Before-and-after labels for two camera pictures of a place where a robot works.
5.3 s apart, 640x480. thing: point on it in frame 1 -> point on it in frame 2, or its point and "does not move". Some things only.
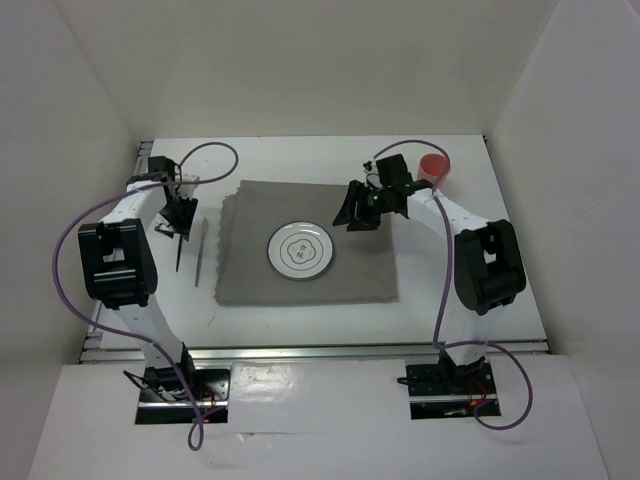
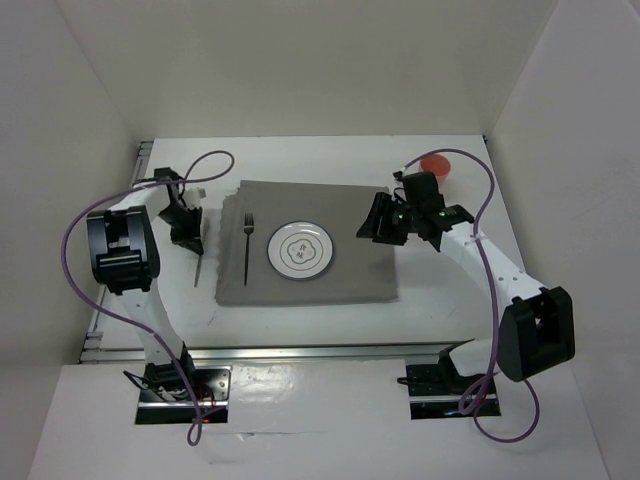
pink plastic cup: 432,167 does not move
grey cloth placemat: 364,266 does not move
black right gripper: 363,220 -> 385,234
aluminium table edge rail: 299,351 does not move
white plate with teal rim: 300,250 does not move
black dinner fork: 178,252 -> 248,226
